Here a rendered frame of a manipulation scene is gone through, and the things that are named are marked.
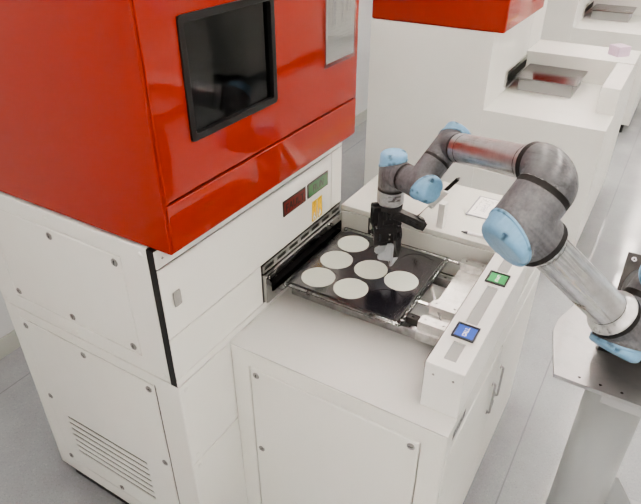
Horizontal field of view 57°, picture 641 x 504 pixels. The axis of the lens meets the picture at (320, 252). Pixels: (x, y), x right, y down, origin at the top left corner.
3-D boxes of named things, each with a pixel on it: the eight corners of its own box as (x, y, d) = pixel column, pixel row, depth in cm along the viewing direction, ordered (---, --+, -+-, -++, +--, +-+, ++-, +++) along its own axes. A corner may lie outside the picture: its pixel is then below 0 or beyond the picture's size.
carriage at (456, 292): (414, 339, 155) (415, 331, 154) (461, 272, 182) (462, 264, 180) (443, 350, 152) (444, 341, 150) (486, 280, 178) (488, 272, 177)
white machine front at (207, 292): (171, 384, 146) (145, 249, 124) (333, 238, 205) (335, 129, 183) (180, 389, 145) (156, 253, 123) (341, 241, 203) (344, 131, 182)
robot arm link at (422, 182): (445, 161, 145) (414, 146, 152) (417, 196, 145) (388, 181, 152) (457, 177, 150) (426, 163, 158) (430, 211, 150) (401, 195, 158)
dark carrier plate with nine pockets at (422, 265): (288, 282, 170) (288, 281, 170) (345, 231, 195) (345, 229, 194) (396, 321, 155) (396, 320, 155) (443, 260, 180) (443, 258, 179)
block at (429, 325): (416, 329, 154) (417, 320, 153) (421, 322, 157) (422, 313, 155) (445, 340, 151) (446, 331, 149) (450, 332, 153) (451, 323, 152)
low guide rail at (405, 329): (291, 293, 178) (291, 285, 176) (295, 290, 179) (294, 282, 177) (448, 351, 156) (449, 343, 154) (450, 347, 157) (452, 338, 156)
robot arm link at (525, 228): (685, 325, 131) (547, 176, 109) (644, 378, 131) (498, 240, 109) (640, 307, 142) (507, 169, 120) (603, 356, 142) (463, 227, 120)
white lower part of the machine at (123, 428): (65, 474, 219) (1, 300, 175) (208, 347, 279) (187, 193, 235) (212, 571, 189) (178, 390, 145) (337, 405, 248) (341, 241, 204)
